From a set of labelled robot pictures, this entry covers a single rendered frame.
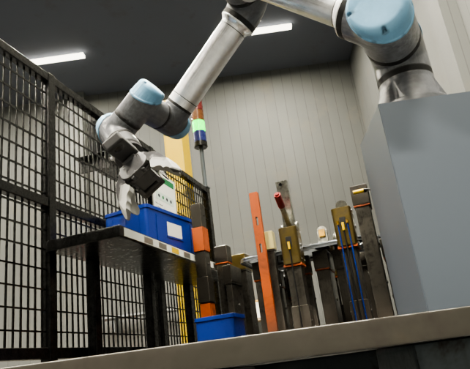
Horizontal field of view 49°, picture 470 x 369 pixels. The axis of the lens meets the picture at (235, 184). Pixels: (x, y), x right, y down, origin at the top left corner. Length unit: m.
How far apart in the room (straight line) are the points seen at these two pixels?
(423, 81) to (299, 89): 9.75
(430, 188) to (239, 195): 9.00
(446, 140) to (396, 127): 0.09
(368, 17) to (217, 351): 0.66
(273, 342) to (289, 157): 9.47
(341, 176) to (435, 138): 9.12
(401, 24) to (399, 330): 0.56
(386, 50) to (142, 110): 0.58
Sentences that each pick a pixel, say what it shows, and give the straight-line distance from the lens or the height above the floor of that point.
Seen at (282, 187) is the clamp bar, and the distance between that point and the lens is 1.70.
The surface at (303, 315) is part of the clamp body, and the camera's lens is 1.60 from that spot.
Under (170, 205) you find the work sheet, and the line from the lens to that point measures 2.20.
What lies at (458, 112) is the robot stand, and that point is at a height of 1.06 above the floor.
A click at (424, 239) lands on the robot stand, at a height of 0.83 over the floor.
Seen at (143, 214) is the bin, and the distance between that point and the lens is 1.60.
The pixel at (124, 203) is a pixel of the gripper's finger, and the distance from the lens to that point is 1.12.
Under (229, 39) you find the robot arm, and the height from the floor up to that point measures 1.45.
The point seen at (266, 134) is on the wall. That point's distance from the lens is 10.38.
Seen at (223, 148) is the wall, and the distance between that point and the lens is 10.29.
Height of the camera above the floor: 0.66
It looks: 19 degrees up
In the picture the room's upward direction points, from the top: 8 degrees counter-clockwise
